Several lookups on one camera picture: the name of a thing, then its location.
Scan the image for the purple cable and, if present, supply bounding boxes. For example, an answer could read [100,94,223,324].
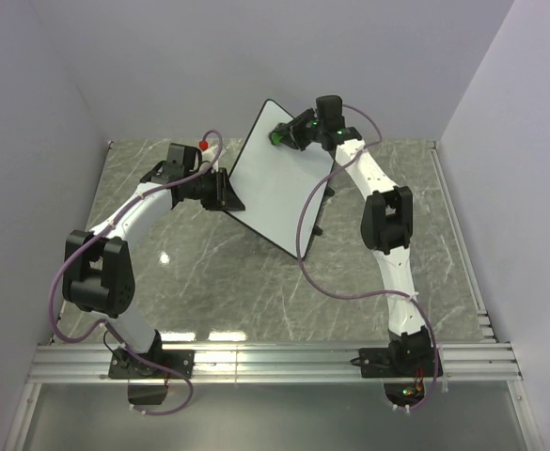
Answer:
[47,129,195,417]
[295,103,445,416]

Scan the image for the green whiteboard eraser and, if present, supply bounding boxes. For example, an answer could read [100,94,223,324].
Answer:
[268,131,287,147]

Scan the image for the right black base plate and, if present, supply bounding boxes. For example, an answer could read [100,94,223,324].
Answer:
[350,346,443,379]

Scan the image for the aluminium rail frame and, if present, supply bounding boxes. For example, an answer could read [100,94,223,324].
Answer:
[16,141,526,450]

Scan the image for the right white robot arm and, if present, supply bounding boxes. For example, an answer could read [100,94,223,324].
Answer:
[268,109,436,377]

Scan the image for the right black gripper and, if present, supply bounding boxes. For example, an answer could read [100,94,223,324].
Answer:
[271,110,323,154]

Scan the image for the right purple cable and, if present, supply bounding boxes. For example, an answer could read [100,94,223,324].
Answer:
[295,103,445,416]

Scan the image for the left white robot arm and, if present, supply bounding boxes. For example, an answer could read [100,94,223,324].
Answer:
[62,161,245,378]

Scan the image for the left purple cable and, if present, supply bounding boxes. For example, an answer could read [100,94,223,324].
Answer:
[47,129,195,417]

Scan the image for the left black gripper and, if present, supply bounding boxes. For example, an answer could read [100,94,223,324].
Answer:
[186,168,245,213]

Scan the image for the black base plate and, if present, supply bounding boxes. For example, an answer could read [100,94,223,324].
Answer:
[350,346,443,379]
[108,349,195,380]

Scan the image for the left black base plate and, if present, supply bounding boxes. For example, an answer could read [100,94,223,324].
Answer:
[108,349,195,380]

